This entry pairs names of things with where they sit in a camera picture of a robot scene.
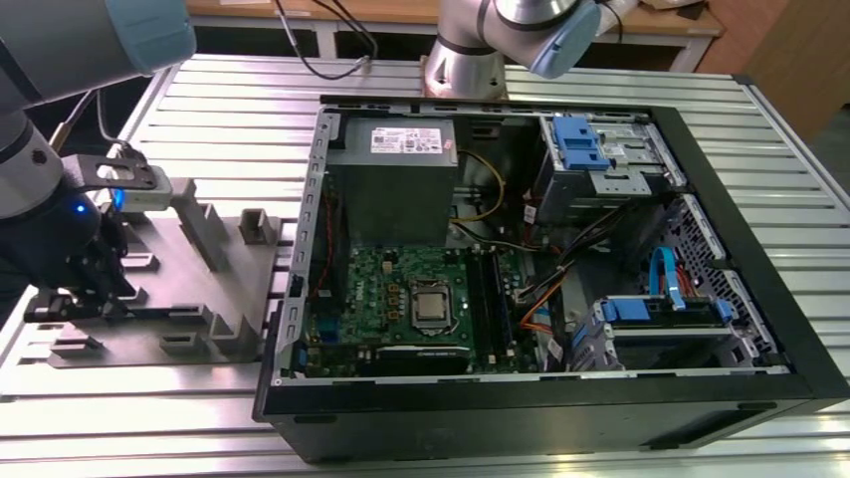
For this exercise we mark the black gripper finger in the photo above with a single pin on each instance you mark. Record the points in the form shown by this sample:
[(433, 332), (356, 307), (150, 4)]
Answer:
[(66, 309), (122, 289)]

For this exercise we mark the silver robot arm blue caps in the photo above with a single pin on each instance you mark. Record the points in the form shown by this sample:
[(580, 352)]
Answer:
[(66, 40)]

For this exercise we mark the black RAM slot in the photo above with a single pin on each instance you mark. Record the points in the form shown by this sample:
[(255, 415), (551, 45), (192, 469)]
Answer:
[(473, 289), (493, 289)]

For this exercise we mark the grey plastic parts rack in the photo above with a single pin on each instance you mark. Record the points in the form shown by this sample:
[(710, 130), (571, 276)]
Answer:
[(199, 279)]

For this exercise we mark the blue board connector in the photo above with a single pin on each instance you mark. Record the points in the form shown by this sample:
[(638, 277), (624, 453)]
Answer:
[(329, 331)]

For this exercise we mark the green Dell motherboard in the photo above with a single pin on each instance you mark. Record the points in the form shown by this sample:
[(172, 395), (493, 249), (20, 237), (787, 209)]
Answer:
[(371, 279)]

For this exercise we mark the grey power supply unit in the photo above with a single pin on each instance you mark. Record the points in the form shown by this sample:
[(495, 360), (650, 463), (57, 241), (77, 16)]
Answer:
[(391, 199)]

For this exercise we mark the silver CPU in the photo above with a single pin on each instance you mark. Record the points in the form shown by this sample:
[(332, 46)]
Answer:
[(433, 307)]

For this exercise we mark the black graphics card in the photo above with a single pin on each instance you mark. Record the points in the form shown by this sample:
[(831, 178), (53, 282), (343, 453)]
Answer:
[(424, 356)]

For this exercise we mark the black PC case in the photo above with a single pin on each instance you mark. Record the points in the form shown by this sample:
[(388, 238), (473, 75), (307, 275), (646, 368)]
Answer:
[(464, 423)]

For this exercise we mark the grey metal drive cage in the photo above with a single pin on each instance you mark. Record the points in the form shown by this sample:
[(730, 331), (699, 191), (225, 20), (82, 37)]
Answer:
[(597, 194)]

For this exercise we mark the blue plastic drive latch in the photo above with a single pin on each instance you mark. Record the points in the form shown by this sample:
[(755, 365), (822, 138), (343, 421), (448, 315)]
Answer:
[(571, 132), (587, 158)]

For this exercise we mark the hard disk in blue carrier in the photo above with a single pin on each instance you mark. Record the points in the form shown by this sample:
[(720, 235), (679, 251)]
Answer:
[(631, 309)]

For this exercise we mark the grey metal disk bay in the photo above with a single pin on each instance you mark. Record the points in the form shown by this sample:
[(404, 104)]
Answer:
[(663, 343)]

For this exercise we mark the brown wooden cabinet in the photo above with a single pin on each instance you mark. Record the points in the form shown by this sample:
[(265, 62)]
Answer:
[(796, 60)]

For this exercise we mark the grey camera mounting bracket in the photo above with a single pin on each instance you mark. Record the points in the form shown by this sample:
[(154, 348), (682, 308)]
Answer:
[(80, 171)]

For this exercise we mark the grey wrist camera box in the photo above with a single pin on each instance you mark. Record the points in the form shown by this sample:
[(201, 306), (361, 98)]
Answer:
[(152, 191)]

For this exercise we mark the wooden desk white frame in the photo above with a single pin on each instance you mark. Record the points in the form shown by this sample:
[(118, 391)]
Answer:
[(670, 22)]

